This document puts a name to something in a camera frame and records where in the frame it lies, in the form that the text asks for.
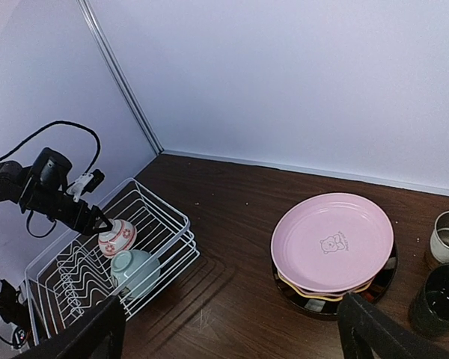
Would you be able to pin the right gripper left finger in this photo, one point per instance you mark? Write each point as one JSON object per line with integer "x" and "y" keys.
{"x": 99, "y": 333}

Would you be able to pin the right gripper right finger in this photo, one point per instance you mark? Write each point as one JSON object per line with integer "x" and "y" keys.
{"x": 365, "y": 331}

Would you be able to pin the white bowl red pattern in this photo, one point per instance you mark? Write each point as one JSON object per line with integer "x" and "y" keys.
{"x": 121, "y": 237}

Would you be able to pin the dark green mug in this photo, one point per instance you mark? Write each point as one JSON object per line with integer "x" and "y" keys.
{"x": 429, "y": 309}

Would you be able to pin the light blue bowl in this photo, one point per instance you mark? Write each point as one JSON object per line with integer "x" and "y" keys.
{"x": 136, "y": 272}

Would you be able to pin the light pink plate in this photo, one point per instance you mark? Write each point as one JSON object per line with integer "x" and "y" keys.
{"x": 332, "y": 242}

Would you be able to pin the dark pink polka dot plate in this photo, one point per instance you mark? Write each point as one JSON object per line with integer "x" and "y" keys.
{"x": 322, "y": 293}

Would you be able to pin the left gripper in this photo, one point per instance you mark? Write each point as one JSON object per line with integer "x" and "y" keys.
{"x": 82, "y": 218}

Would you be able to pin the white wire dish rack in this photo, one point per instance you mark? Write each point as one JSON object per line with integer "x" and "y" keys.
{"x": 76, "y": 273}

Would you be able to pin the black rimmed cream plate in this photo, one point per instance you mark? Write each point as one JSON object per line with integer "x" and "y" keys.
{"x": 327, "y": 310}

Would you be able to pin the white and brown cup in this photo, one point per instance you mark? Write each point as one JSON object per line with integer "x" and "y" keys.
{"x": 437, "y": 252}

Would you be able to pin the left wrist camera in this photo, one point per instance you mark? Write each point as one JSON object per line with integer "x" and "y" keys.
{"x": 86, "y": 183}

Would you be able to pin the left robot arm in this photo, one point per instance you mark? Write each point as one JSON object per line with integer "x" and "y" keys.
{"x": 43, "y": 188}

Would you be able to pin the left aluminium frame post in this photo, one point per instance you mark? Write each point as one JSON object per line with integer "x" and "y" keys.
{"x": 118, "y": 76}

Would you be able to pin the yellow polka dot plate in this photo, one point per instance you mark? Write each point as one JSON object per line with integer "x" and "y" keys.
{"x": 314, "y": 297}

